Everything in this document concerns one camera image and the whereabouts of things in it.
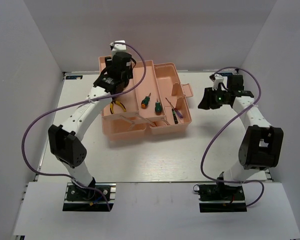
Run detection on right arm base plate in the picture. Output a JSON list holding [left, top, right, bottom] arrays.
[[193, 182, 247, 213]]

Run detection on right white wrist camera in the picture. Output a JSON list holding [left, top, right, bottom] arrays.
[[209, 73, 224, 91]]

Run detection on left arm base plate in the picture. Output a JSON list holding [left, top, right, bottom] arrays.
[[62, 183, 116, 212]]

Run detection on green orange-capped stubby screwdriver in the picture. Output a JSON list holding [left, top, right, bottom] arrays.
[[141, 93, 151, 109]]

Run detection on black logo sticker left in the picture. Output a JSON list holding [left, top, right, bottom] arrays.
[[65, 75, 83, 80]]

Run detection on yellow long-nose pliers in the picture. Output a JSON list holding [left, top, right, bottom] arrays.
[[109, 98, 127, 115]]

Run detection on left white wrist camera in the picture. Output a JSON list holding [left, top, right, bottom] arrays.
[[110, 40, 127, 57]]

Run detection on black logo sticker right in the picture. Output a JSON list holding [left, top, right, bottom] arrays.
[[218, 72, 233, 77]]

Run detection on black logo sticker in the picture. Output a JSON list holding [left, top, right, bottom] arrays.
[[65, 75, 83, 80], [218, 72, 233, 77]]

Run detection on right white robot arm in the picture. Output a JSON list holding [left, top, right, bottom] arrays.
[[198, 74, 284, 200]]

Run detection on purple-handled small screwdriver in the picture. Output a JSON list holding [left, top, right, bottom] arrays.
[[165, 98, 184, 119]]

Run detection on pink plastic toolbox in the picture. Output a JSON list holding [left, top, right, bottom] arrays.
[[101, 60, 194, 141]]

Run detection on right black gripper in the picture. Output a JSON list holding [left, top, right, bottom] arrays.
[[197, 86, 229, 110]]

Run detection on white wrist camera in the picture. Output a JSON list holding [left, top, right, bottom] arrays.
[[110, 40, 127, 57], [209, 73, 224, 91]]

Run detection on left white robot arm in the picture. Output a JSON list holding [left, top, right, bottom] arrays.
[[48, 50, 136, 200]]

